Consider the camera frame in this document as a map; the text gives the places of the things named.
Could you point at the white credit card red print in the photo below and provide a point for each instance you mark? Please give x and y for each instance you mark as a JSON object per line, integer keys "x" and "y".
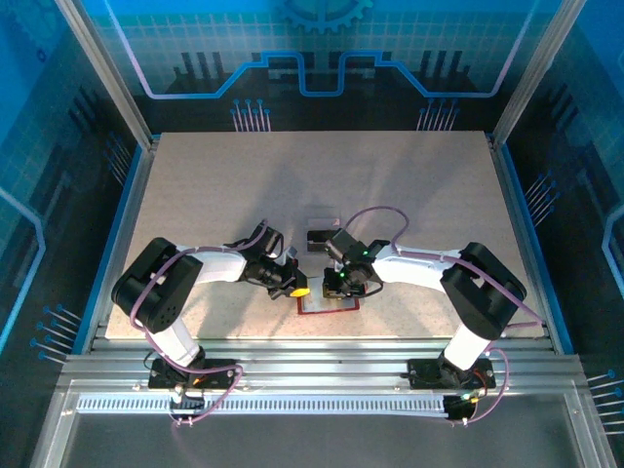
{"x": 312, "y": 304}

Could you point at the red leather card holder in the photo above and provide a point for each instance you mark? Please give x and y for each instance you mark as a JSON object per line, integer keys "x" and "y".
{"x": 341, "y": 306}

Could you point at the black credit card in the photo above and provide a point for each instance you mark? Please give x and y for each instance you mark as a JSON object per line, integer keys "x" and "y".
{"x": 317, "y": 235}

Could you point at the clear acrylic card stand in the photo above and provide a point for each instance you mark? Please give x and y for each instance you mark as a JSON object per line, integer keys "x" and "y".
{"x": 322, "y": 217}

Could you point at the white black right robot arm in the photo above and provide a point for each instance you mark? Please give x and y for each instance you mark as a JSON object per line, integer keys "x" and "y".
{"x": 414, "y": 265}

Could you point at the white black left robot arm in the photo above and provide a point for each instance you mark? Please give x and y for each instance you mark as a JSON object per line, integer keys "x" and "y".
{"x": 219, "y": 265}

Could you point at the small black circuit board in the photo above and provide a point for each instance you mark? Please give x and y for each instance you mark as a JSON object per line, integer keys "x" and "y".
{"x": 460, "y": 409}
{"x": 187, "y": 403}

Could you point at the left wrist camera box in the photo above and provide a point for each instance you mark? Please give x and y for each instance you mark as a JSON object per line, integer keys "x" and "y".
{"x": 291, "y": 257}

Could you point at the aluminium front frame rail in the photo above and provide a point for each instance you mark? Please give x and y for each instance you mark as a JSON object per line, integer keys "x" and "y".
{"x": 317, "y": 365}

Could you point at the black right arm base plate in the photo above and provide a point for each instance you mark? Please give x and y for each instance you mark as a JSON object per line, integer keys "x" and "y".
{"x": 419, "y": 375}

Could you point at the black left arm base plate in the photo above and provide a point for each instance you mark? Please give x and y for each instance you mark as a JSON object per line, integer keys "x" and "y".
{"x": 158, "y": 380}

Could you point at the aluminium side frame rail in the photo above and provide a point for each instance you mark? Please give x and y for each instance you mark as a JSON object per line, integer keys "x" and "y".
{"x": 519, "y": 219}
{"x": 128, "y": 219}

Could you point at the aluminium frame post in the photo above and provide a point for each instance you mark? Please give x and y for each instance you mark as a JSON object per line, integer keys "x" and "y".
{"x": 533, "y": 73}
{"x": 115, "y": 83}

